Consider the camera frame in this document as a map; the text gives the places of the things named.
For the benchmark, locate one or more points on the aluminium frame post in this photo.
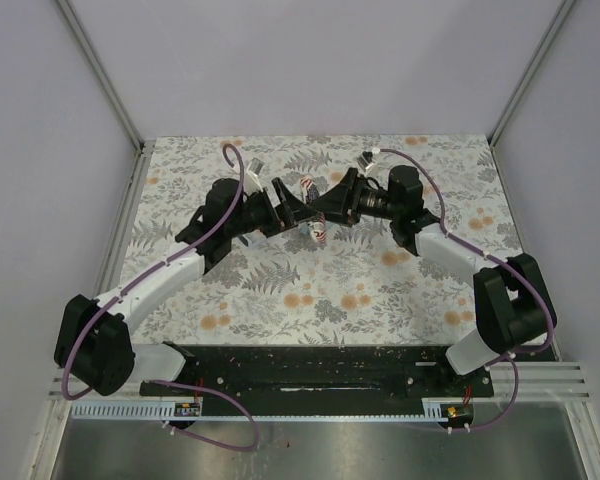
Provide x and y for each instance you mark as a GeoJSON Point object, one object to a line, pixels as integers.
{"type": "Point", "coordinates": [537, 60]}
{"type": "Point", "coordinates": [86, 48]}

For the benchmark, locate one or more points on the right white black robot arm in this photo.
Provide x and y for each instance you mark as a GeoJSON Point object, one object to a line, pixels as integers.
{"type": "Point", "coordinates": [513, 311]}

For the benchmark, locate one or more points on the white slotted cable duct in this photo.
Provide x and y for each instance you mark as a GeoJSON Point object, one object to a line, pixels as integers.
{"type": "Point", "coordinates": [268, 409]}

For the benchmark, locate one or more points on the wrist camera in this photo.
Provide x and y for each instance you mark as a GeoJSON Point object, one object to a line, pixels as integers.
{"type": "Point", "coordinates": [252, 182]}
{"type": "Point", "coordinates": [367, 162]}

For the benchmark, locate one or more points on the floral pattern table mat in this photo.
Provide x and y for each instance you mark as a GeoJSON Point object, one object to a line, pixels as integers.
{"type": "Point", "coordinates": [358, 286]}

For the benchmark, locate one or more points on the left aluminium frame post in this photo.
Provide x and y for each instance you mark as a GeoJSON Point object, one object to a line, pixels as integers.
{"type": "Point", "coordinates": [86, 48]}

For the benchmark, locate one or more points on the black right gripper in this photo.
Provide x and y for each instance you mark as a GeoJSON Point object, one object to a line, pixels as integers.
{"type": "Point", "coordinates": [339, 206]}

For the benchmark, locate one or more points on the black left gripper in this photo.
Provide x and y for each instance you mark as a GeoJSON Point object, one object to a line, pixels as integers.
{"type": "Point", "coordinates": [295, 210]}

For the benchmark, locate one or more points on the right aluminium frame post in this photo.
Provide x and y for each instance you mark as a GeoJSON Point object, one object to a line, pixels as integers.
{"type": "Point", "coordinates": [537, 60]}

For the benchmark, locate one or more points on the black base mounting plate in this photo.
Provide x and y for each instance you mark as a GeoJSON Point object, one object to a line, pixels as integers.
{"type": "Point", "coordinates": [343, 373]}

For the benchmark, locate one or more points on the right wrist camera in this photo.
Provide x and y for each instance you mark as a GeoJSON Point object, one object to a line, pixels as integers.
{"type": "Point", "coordinates": [367, 162]}

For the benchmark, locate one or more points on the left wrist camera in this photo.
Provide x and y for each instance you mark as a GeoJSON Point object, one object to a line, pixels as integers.
{"type": "Point", "coordinates": [252, 182]}

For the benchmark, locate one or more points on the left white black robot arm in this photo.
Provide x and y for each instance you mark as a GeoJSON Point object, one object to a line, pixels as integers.
{"type": "Point", "coordinates": [94, 343]}

